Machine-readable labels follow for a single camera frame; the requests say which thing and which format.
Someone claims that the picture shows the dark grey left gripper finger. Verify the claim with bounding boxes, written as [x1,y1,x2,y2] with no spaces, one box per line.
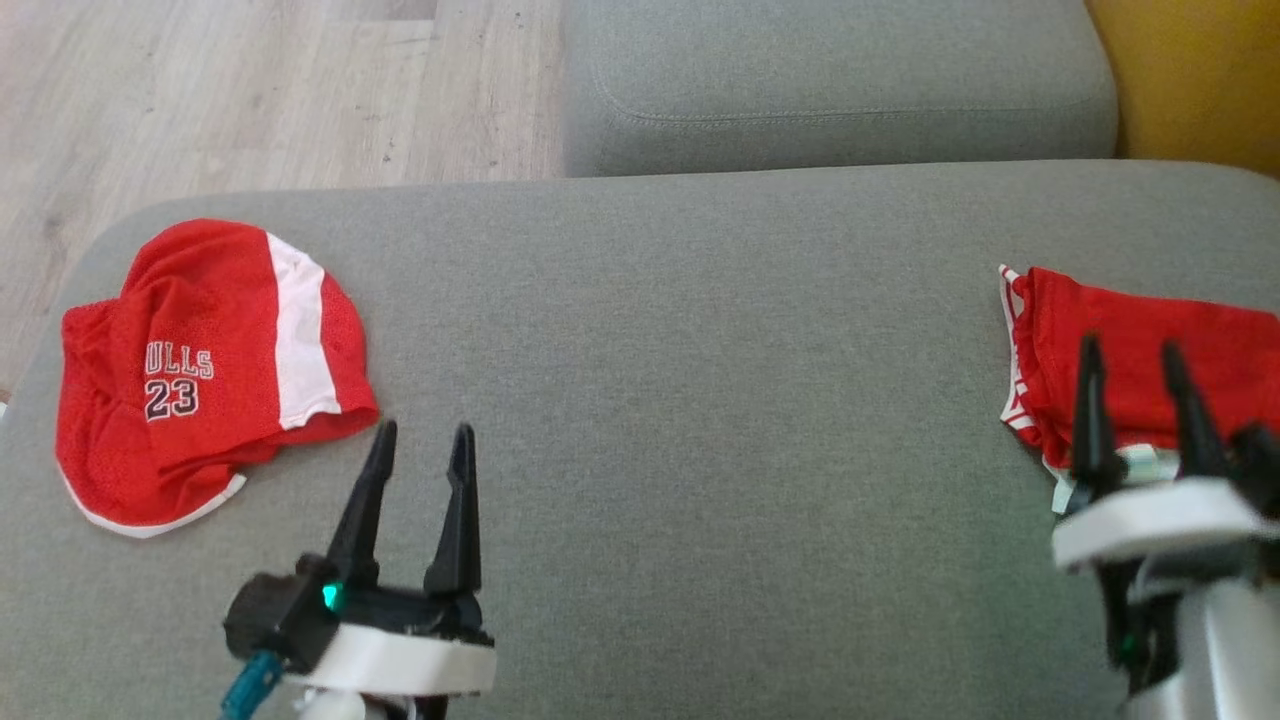
[422,423,484,603]
[324,419,400,591]

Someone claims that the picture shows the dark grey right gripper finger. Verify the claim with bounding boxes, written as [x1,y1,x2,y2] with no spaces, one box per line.
[1069,334,1128,507]
[1159,339,1231,483]

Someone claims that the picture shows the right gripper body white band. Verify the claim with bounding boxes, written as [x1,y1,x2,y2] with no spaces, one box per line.
[1050,476,1280,575]

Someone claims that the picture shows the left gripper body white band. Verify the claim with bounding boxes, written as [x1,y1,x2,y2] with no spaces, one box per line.
[284,583,499,700]

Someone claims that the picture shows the red and white jersey shirt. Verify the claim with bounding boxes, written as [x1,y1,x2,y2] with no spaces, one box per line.
[997,263,1280,513]

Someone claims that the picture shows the red Bulls 23 shorts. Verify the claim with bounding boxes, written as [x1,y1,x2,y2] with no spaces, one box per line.
[54,217,382,540]

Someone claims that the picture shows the large grey sofa seat cushion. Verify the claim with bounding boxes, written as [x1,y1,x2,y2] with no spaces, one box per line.
[0,159,1280,720]

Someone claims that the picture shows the yellow sofa backrest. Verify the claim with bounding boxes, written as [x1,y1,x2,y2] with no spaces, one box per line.
[1084,0,1280,182]

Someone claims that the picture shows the grey sofa ottoman cushion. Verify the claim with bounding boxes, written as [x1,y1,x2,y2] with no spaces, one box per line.
[559,0,1120,180]

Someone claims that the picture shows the black cable with teal connector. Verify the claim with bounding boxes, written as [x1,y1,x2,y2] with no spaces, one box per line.
[217,649,287,720]

